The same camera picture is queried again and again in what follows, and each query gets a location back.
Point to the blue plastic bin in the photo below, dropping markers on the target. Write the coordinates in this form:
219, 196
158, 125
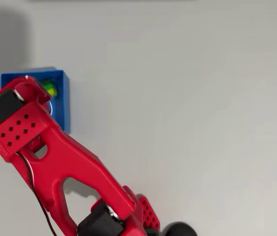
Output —
64, 105

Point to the black gooseneck stand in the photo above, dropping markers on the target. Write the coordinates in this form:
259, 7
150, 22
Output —
180, 229

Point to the green toy brick block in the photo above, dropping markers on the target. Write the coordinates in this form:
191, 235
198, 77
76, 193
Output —
49, 89

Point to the red robot arm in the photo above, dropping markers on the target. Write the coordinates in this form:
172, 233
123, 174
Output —
67, 159

